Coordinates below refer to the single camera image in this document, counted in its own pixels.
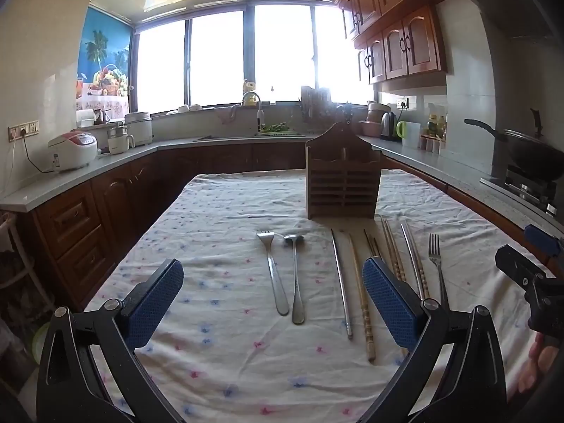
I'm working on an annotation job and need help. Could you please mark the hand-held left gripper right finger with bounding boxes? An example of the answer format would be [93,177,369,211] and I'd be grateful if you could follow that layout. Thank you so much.
[361,256,507,423]

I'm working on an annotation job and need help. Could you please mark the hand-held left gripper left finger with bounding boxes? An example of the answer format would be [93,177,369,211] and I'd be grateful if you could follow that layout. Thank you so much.
[36,258,186,423]

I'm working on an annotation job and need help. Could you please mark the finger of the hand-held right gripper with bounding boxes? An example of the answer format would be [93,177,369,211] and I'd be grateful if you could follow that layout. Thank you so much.
[495,245,564,332]
[523,224,564,258]

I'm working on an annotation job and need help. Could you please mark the plain steel chopstick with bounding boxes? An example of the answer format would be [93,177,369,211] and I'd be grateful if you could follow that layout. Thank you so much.
[330,228,354,340]

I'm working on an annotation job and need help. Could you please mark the steel fork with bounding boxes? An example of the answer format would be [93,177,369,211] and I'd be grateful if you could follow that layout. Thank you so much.
[257,230,290,316]
[428,233,451,314]

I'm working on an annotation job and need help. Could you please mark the steel spoon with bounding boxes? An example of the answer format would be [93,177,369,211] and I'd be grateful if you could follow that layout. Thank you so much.
[283,233,306,325]

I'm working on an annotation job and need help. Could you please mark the wooden slatted utensil holder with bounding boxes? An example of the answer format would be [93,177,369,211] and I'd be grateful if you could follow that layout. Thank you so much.
[305,122,382,220]

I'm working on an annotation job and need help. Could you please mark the person's right hand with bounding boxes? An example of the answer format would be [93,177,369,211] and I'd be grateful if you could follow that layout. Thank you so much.
[517,332,560,395]

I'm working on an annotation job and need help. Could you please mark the gas stove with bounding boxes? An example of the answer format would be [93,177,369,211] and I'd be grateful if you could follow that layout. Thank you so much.
[480,165,561,217]

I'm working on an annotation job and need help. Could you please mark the small white electric pot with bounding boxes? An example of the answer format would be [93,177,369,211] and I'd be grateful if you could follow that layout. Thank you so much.
[108,124,135,155]

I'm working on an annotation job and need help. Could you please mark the white and red rice cooker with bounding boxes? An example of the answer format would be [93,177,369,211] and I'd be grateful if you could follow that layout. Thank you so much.
[48,131,98,173]

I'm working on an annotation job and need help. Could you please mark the large white cooker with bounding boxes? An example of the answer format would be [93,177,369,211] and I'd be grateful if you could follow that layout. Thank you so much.
[124,111,154,147]

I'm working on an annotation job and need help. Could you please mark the steel electric kettle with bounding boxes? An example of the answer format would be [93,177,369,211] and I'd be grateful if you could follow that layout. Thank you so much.
[380,111,398,141]

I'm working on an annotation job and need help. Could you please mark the pink pot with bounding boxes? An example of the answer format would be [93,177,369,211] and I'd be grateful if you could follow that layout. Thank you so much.
[358,103,391,138]

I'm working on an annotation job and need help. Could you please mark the white storage box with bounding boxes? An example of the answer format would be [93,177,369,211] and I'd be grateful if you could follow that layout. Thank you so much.
[76,108,111,129]

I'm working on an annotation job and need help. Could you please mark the dish rack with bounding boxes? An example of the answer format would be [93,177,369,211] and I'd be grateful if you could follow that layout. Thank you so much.
[300,86,332,123]

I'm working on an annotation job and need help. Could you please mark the curved kitchen faucet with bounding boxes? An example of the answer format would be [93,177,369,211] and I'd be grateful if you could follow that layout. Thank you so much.
[241,92,265,135]

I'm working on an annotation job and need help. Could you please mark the large kitchen window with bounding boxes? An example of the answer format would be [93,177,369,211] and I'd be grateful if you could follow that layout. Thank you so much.
[132,4,380,115]

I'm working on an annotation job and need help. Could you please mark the black wok with handle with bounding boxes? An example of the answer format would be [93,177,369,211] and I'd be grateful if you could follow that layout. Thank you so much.
[464,109,564,182]

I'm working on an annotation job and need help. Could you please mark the wall power outlet strip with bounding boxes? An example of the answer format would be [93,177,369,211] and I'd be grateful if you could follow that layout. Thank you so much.
[7,121,40,142]

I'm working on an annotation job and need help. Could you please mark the tropical fruit wall poster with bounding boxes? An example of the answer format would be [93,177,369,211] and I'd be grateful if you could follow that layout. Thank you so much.
[76,6,134,112]

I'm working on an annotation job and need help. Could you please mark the wooden wall cabinets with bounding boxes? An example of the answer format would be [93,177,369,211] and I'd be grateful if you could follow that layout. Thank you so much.
[334,0,460,85]

